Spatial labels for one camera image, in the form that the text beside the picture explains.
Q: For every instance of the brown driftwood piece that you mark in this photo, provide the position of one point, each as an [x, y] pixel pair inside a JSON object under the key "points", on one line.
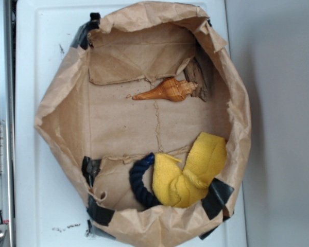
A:
{"points": [[200, 72]]}

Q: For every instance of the yellow knitted cloth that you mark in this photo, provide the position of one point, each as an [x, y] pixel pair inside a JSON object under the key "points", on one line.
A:
{"points": [[183, 187]]}

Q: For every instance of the orange spiral sea shell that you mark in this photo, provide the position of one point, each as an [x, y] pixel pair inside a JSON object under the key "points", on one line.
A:
{"points": [[170, 89]]}

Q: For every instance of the white plastic tray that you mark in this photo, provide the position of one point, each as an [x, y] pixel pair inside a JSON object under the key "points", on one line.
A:
{"points": [[49, 211]]}

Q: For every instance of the brown paper bag liner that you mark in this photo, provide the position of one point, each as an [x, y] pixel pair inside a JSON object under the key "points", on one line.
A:
{"points": [[142, 44]]}

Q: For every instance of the metal rail frame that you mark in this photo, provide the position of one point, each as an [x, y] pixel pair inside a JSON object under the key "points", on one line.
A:
{"points": [[7, 226]]}

